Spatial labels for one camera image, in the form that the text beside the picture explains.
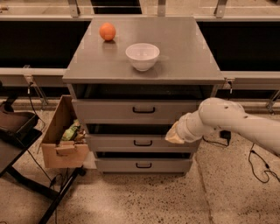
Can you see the foam-covered gripper body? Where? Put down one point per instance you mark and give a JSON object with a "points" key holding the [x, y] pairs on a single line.
{"points": [[183, 129]]}

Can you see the grey top drawer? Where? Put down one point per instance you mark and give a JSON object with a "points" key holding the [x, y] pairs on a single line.
{"points": [[120, 111]]}

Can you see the grey drawer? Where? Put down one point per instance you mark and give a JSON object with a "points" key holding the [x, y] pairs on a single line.
{"points": [[124, 143], [120, 111], [129, 165]]}

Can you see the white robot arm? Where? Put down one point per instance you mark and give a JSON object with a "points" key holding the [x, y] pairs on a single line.
{"points": [[215, 114]]}

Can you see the grey bottom drawer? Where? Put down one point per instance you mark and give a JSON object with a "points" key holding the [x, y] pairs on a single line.
{"points": [[129, 165]]}

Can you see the grey middle drawer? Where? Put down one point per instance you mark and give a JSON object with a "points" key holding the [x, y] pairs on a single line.
{"points": [[124, 143]]}

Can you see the grey drawer cabinet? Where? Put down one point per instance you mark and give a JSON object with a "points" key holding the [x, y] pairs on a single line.
{"points": [[100, 70]]}

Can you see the black power adapter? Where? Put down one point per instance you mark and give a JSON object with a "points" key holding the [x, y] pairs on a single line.
{"points": [[225, 134]]}

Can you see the white ceramic bowl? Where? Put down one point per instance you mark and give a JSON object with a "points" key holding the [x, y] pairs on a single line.
{"points": [[142, 56]]}

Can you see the green snack bag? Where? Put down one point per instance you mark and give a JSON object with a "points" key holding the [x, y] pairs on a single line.
{"points": [[70, 133]]}

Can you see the cardboard box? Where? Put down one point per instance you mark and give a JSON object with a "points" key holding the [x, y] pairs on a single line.
{"points": [[58, 153]]}

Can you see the orange fruit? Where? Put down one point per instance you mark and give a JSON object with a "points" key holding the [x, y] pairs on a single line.
{"points": [[107, 31]]}

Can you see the black side table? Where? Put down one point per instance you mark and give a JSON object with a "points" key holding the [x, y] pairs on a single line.
{"points": [[17, 135]]}

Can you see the black middle drawer handle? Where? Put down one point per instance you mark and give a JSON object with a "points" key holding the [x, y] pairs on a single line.
{"points": [[144, 144]]}

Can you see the black drawer handle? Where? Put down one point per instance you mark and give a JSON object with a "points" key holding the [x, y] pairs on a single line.
{"points": [[141, 111], [144, 144], [143, 166]]}

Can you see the black bottom drawer handle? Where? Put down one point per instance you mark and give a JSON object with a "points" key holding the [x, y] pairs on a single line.
{"points": [[143, 166]]}

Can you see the black top drawer handle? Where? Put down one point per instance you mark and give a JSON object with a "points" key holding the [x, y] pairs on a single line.
{"points": [[141, 111]]}

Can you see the grey metal rail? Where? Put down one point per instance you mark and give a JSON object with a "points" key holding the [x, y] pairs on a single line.
{"points": [[52, 77]]}

